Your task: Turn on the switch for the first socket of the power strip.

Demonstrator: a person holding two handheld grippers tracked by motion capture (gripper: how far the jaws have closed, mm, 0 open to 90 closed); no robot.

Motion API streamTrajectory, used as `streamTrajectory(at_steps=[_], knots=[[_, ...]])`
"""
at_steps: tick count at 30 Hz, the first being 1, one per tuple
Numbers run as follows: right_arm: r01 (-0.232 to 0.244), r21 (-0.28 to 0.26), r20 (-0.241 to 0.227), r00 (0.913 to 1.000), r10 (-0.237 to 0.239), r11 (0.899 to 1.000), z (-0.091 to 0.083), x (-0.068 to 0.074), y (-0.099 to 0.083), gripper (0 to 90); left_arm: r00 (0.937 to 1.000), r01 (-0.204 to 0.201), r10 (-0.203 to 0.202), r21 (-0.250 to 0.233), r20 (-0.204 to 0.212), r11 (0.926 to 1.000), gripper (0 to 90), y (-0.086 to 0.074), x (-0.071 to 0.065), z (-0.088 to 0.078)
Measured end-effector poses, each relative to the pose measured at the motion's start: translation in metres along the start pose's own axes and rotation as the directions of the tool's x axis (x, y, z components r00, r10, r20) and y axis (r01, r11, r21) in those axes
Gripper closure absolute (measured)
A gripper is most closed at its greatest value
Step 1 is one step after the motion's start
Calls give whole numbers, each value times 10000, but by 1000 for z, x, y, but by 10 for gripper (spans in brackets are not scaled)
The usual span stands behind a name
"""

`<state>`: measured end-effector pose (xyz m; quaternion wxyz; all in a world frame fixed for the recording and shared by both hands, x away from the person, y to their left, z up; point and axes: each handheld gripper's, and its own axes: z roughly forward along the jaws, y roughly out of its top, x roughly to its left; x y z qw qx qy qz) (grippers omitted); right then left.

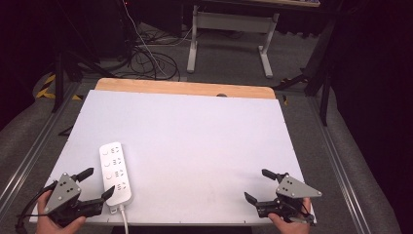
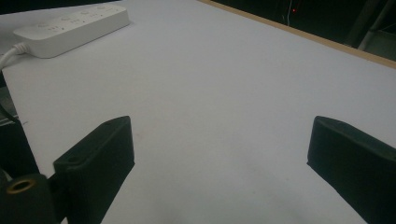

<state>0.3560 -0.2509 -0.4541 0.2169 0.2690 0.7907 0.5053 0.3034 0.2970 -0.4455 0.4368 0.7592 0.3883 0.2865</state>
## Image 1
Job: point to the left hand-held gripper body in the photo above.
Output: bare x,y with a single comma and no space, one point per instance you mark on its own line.
61,192

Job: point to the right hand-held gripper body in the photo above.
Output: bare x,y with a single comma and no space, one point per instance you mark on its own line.
293,190

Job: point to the person's left hand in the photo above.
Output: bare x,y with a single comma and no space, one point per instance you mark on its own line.
48,225

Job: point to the person's right hand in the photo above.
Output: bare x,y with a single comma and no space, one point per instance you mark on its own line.
289,226

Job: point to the white power strip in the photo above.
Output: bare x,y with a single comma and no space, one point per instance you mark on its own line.
115,172

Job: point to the white foam board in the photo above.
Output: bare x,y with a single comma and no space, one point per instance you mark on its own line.
195,146

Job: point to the yellow black hazard tape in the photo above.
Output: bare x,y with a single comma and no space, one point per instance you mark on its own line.
44,94

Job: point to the black metal stand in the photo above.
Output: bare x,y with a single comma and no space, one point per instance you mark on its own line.
324,97

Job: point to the aluminium floor rail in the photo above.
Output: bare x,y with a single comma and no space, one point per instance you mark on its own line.
337,162
29,156

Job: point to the white table frame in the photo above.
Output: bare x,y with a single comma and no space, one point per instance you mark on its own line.
227,21

